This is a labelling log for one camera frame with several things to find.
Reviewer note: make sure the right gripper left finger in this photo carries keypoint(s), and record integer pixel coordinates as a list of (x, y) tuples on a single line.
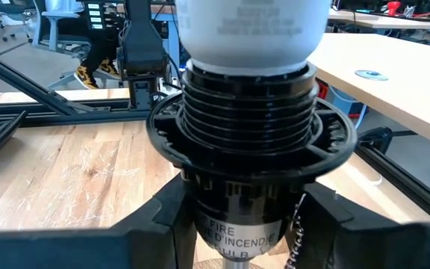
[(88, 250)]

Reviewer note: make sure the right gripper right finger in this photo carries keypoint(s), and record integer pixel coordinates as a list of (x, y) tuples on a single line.
[(386, 246)]

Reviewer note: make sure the white lightbulb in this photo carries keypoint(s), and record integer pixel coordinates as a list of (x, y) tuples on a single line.
[(252, 37)]

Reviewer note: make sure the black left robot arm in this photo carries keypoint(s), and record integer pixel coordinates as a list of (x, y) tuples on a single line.
[(142, 48)]

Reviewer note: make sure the light wooden desk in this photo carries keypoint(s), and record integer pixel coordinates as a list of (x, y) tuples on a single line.
[(405, 93), (386, 23)]

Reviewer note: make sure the grey round desk grommet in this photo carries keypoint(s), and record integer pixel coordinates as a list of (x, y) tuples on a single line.
[(371, 75)]

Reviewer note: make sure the person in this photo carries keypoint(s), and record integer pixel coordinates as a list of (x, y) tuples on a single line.
[(97, 56)]

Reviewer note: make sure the grey office chair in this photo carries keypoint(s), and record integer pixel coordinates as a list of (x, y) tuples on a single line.
[(56, 26)]

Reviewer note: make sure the black box white labels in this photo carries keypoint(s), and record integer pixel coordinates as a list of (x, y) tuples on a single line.
[(95, 15)]

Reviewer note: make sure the red object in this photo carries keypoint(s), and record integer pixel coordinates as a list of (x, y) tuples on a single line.
[(393, 6)]

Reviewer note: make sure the dark office chair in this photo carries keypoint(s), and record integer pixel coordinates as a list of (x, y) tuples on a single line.
[(13, 9)]

